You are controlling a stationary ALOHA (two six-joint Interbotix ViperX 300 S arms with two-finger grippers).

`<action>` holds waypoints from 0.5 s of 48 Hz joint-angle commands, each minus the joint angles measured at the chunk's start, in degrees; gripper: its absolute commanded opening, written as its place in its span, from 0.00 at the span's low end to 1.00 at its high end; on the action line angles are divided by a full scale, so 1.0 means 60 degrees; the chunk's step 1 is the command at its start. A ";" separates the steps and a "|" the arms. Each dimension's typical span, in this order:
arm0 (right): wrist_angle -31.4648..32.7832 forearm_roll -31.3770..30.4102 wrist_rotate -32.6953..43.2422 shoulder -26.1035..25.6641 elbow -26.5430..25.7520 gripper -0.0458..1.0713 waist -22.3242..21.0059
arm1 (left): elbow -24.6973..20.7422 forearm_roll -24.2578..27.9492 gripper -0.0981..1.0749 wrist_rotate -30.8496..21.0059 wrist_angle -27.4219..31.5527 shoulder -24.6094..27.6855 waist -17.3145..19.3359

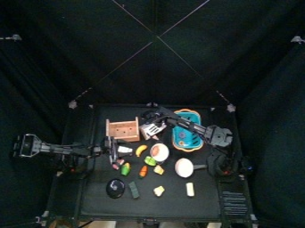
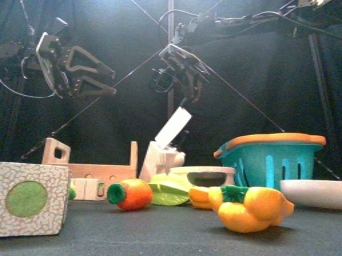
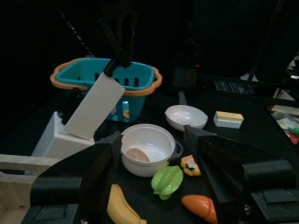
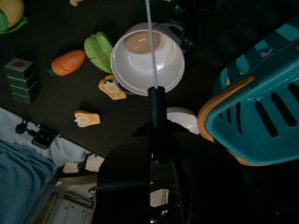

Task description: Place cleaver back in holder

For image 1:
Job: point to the yellow toy bell pepper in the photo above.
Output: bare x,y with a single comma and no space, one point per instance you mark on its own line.
158,191

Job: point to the yellow toy banana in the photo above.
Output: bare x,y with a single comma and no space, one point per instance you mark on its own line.
141,150

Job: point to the yellow white toy butter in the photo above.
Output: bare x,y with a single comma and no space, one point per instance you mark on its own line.
190,189

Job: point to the white toy pot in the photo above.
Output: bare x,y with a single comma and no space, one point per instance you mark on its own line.
165,153

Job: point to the white cup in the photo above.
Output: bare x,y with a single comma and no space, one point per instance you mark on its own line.
125,149

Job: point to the green toy leaf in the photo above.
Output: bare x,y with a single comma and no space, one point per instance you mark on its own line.
150,161

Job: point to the black round lid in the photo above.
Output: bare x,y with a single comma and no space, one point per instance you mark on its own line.
115,188

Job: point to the pink toy food piece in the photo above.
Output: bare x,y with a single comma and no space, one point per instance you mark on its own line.
117,164

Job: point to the green yellow toy corn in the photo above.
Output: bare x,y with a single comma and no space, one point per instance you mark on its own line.
125,169

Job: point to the grey crackle block green circle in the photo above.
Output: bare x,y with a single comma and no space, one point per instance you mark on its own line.
134,190

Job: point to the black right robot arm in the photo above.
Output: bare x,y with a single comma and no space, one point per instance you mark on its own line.
194,127

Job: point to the wooden toy crate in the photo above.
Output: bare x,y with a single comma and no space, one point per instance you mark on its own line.
123,130

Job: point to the white text label sticker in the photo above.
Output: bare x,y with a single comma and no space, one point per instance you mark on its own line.
234,203

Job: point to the white toy frying pan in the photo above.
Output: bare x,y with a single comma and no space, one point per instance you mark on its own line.
183,167

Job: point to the yellow orange toy food piece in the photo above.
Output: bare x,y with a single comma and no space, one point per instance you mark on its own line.
159,169

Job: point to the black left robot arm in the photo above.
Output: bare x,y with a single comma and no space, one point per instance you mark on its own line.
51,147

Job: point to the orange toy carrot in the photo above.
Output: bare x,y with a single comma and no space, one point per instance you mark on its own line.
143,172

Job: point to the orange round toy food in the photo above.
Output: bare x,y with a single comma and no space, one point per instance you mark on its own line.
158,151

